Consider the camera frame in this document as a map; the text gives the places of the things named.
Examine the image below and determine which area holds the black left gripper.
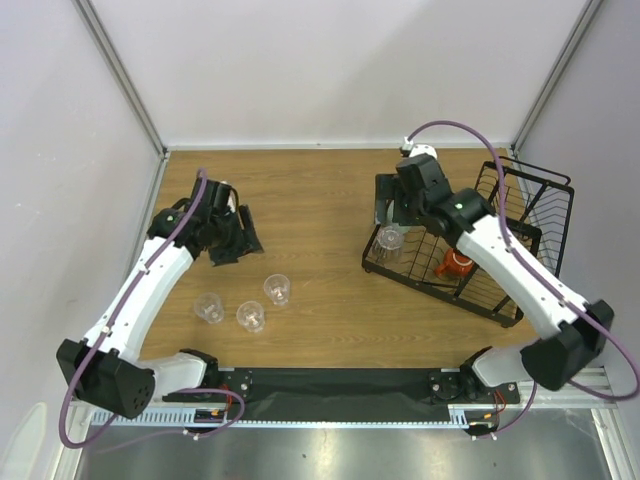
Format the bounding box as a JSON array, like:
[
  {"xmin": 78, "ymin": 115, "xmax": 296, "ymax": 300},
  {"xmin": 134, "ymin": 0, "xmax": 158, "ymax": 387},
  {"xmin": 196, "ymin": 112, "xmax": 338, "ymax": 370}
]
[{"xmin": 207, "ymin": 204, "xmax": 262, "ymax": 267}]

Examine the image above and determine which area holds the small clear glass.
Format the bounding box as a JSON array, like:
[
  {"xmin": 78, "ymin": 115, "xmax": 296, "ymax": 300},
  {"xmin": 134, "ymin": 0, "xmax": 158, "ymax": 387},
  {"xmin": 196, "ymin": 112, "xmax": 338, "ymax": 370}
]
[
  {"xmin": 236, "ymin": 301, "xmax": 265, "ymax": 333},
  {"xmin": 194, "ymin": 292, "xmax": 225, "ymax": 324},
  {"xmin": 263, "ymin": 274, "xmax": 291, "ymax": 306}
]

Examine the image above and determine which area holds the large clear faceted glass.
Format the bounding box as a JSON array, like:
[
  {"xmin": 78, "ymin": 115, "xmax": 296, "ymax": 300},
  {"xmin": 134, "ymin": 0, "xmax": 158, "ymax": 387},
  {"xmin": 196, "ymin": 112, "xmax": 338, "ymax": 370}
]
[{"xmin": 372, "ymin": 225, "xmax": 404, "ymax": 265}]

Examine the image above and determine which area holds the orange black mug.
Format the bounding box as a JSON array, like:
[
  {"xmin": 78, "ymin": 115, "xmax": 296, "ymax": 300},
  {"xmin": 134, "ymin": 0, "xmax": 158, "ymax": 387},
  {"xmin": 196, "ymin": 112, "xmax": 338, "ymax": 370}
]
[{"xmin": 434, "ymin": 248, "xmax": 474, "ymax": 278}]

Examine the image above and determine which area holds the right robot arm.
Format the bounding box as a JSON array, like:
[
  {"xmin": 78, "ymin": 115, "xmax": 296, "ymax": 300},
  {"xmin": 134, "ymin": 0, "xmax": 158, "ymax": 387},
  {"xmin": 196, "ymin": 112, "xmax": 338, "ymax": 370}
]
[{"xmin": 374, "ymin": 153, "xmax": 614, "ymax": 402}]

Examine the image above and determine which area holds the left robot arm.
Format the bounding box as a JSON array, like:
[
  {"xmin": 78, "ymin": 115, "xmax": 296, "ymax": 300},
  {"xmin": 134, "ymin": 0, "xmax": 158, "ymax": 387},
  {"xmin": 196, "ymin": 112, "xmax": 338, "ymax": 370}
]
[{"xmin": 56, "ymin": 177, "xmax": 262, "ymax": 419}]

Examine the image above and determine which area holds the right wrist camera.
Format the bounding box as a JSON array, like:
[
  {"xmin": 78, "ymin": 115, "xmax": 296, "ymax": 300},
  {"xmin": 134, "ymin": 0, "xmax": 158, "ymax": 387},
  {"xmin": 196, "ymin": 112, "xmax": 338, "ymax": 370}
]
[{"xmin": 400, "ymin": 138, "xmax": 438, "ymax": 162}]

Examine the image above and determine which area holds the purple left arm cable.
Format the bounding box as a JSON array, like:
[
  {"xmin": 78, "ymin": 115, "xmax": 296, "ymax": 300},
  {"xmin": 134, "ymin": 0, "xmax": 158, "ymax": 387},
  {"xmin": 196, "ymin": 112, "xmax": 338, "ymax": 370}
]
[{"xmin": 58, "ymin": 167, "xmax": 246, "ymax": 454}]

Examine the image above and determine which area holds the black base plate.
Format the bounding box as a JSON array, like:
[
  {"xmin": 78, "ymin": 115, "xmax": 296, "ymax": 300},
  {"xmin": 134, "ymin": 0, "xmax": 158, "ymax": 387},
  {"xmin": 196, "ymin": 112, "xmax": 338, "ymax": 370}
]
[{"xmin": 160, "ymin": 367, "xmax": 521, "ymax": 422}]

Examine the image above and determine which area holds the black wire dish rack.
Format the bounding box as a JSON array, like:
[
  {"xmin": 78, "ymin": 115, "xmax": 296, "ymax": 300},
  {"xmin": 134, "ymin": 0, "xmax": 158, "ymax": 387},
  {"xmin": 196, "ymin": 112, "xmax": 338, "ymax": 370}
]
[{"xmin": 361, "ymin": 157, "xmax": 575, "ymax": 328}]

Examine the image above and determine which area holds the white cable duct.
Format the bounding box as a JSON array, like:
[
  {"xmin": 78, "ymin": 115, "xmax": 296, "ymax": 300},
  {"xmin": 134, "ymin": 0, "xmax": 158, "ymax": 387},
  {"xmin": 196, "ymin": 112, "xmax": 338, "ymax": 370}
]
[{"xmin": 113, "ymin": 404, "xmax": 498, "ymax": 430}]

